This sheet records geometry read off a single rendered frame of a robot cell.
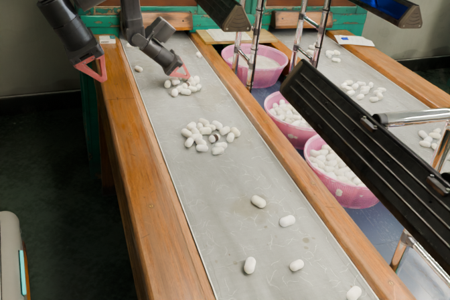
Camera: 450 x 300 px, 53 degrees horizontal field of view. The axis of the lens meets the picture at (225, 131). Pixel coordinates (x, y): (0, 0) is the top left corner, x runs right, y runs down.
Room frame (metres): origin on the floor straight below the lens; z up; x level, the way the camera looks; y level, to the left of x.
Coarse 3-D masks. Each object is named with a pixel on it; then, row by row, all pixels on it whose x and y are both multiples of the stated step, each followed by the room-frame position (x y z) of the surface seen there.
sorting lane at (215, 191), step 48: (192, 48) 1.78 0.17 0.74; (144, 96) 1.30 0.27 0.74; (192, 96) 1.34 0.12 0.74; (192, 144) 1.05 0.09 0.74; (240, 144) 1.08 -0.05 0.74; (192, 192) 0.84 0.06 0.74; (240, 192) 0.86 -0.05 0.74; (288, 192) 0.88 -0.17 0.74; (240, 240) 0.70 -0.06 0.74; (288, 240) 0.72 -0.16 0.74; (336, 240) 0.73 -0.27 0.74; (240, 288) 0.58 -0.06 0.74; (288, 288) 0.59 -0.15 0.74; (336, 288) 0.60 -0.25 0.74
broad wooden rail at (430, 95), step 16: (336, 32) 2.13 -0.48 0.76; (352, 48) 1.93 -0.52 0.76; (368, 48) 1.95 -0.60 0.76; (368, 64) 1.81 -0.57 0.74; (384, 64) 1.77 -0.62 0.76; (400, 64) 1.79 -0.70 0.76; (400, 80) 1.62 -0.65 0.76; (416, 80) 1.64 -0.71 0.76; (416, 96) 1.52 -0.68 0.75; (432, 96) 1.50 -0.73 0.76; (448, 96) 1.52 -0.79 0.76
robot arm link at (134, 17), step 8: (120, 0) 1.35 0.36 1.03; (128, 0) 1.33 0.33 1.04; (136, 0) 1.35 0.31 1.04; (128, 8) 1.33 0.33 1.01; (136, 8) 1.35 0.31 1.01; (128, 16) 1.33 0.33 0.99; (136, 16) 1.34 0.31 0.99; (128, 24) 1.33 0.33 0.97; (136, 24) 1.34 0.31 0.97; (128, 32) 1.33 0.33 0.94; (136, 32) 1.34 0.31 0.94; (144, 32) 1.35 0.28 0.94; (128, 40) 1.33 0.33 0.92
